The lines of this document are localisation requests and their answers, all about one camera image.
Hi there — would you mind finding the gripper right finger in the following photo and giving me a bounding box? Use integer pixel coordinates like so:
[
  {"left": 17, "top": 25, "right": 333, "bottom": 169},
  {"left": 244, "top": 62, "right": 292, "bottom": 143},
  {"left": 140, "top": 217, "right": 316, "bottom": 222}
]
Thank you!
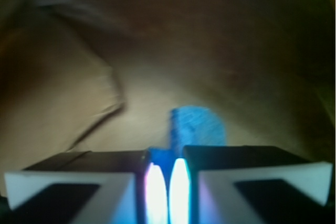
[{"left": 169, "top": 145, "right": 333, "bottom": 223}]

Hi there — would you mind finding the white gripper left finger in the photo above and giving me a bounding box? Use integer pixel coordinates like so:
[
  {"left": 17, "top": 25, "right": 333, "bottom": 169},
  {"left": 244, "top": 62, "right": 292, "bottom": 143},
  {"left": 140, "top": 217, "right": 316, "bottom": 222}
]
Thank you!
[{"left": 4, "top": 150, "right": 168, "bottom": 223}]

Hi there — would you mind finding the blue sponge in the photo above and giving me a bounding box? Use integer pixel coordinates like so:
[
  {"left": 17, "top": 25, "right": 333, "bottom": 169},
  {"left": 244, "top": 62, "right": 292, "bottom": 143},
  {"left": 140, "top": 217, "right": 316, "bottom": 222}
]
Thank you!
[{"left": 148, "top": 105, "right": 227, "bottom": 175}]

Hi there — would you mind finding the brown paper bag bin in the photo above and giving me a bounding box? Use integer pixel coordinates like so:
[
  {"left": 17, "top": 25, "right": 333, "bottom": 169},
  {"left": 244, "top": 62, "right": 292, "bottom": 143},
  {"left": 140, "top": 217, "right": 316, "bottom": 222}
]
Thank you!
[{"left": 0, "top": 0, "right": 336, "bottom": 198}]

